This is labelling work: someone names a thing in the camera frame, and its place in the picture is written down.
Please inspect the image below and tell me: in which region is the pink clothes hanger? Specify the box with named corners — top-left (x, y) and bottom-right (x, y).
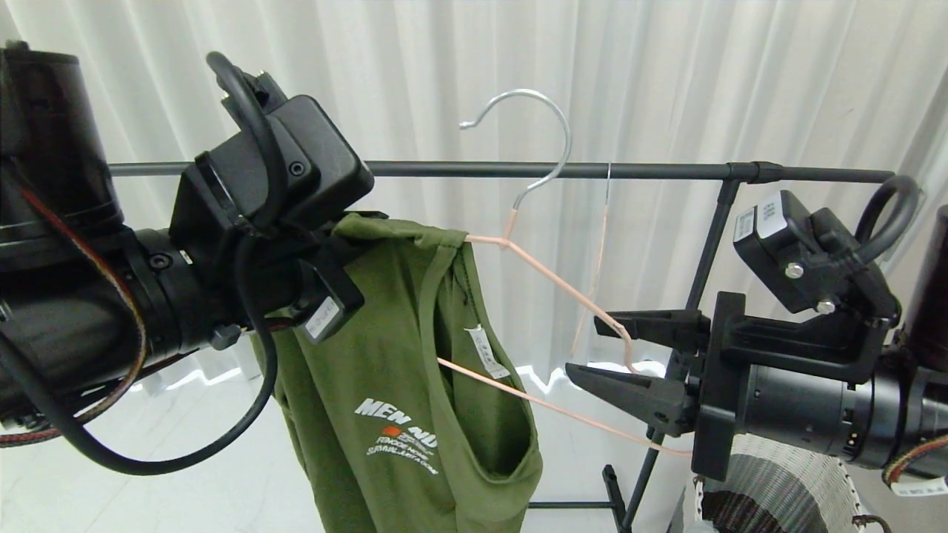
top-left (570, 161), bottom-right (612, 358)
top-left (437, 89), bottom-right (693, 457)

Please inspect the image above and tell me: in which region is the white curtain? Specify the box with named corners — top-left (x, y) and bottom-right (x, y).
top-left (0, 0), bottom-right (948, 393)

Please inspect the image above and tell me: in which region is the white laundry basket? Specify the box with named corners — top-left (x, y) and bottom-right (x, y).
top-left (681, 433), bottom-right (893, 533)

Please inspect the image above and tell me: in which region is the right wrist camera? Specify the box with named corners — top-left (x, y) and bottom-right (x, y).
top-left (711, 190), bottom-right (902, 386)

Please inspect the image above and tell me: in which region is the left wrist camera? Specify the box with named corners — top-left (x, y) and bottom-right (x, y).
top-left (169, 68), bottom-right (375, 249)

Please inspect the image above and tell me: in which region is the black clothes rack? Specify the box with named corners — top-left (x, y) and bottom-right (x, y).
top-left (110, 159), bottom-right (897, 533)

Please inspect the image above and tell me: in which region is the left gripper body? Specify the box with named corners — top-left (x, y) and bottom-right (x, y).
top-left (0, 215), bottom-right (365, 430)

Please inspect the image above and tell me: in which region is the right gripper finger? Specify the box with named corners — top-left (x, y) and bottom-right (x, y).
top-left (567, 363), bottom-right (698, 438)
top-left (595, 309), bottom-right (712, 349)

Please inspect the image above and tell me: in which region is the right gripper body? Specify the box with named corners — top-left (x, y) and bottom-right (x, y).
top-left (692, 292), bottom-right (948, 482)

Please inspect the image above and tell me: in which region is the green long-sleeved shirt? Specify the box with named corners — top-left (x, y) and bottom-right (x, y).
top-left (252, 212), bottom-right (544, 533)

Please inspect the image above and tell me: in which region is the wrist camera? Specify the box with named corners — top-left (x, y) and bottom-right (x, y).
top-left (169, 68), bottom-right (375, 249)
top-left (711, 190), bottom-right (902, 386)

